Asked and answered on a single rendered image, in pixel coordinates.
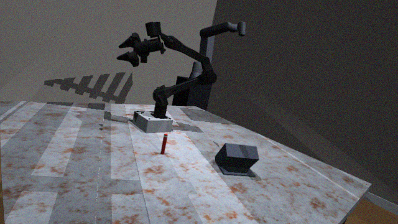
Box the dark red peg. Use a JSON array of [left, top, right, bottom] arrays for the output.
[[161, 134, 168, 154]]

